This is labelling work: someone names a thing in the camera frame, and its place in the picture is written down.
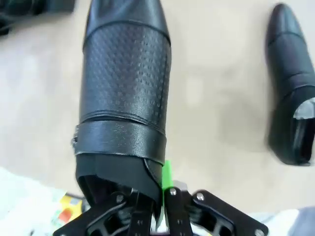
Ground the black leather dress shoe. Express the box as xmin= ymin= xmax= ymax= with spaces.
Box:
xmin=264 ymin=2 xmax=315 ymax=167
xmin=71 ymin=0 xmax=173 ymax=212

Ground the yellow patterned package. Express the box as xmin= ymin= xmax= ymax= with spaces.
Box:
xmin=50 ymin=193 xmax=86 ymax=231

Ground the black shoe stand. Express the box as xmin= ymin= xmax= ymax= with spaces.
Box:
xmin=0 ymin=0 xmax=76 ymax=36

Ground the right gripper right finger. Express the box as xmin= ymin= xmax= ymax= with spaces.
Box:
xmin=157 ymin=159 xmax=269 ymax=236

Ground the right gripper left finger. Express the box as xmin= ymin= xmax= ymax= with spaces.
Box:
xmin=53 ymin=188 xmax=158 ymax=236

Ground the white paper shoe stuffing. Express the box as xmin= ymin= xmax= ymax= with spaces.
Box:
xmin=292 ymin=97 xmax=315 ymax=121

